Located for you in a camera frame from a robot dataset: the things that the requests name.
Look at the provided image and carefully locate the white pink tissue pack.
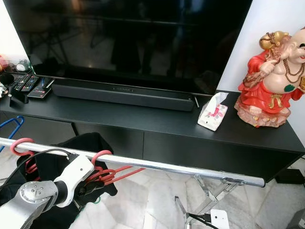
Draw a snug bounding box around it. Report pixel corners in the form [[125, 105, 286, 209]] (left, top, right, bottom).
[[197, 92, 229, 132]]

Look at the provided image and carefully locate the small black box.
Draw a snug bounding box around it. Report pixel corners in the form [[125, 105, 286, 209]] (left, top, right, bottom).
[[26, 79, 53, 99]]

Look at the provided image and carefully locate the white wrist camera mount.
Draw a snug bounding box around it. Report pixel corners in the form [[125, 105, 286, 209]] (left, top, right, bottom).
[[53, 154, 96, 208], [210, 209, 230, 229]]

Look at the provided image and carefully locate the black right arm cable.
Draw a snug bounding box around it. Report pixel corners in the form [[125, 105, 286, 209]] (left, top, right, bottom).
[[186, 212, 215, 224]]

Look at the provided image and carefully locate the red laughing Buddha figurine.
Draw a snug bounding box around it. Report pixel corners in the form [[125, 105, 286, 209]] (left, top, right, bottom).
[[234, 28, 305, 128]]

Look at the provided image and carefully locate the blue clothes hanger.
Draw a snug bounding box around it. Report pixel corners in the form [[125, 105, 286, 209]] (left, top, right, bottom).
[[0, 115, 25, 153]]

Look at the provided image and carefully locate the black flat screen television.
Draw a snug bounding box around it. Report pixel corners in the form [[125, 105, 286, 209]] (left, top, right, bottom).
[[4, 0, 253, 95]]

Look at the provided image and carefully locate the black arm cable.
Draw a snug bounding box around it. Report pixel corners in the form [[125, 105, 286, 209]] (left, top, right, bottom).
[[186, 212, 215, 224], [7, 148, 73, 191]]

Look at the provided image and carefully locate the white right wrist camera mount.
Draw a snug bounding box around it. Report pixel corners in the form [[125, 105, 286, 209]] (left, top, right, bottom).
[[210, 209, 230, 229]]

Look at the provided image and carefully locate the black microphone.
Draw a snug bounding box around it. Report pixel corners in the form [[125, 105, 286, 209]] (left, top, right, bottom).
[[0, 72, 15, 96]]

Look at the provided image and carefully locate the black soundbar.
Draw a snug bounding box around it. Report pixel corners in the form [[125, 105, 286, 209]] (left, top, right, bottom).
[[51, 79, 195, 112]]

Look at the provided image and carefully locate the red clothes hanger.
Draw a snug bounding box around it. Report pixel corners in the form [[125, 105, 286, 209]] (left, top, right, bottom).
[[85, 150, 146, 186], [10, 137, 36, 175]]

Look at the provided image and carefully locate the black TV cabinet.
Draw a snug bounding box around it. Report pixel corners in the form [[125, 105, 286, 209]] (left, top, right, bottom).
[[0, 79, 305, 184]]

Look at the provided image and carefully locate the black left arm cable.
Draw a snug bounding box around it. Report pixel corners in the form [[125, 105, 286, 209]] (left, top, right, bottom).
[[7, 148, 73, 191]]

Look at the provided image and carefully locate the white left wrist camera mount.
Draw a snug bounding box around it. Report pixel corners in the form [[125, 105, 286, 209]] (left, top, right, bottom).
[[53, 154, 96, 208]]

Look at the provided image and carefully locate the black shirt with green logo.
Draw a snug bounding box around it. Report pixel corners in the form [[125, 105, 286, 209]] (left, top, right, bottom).
[[0, 132, 119, 229]]

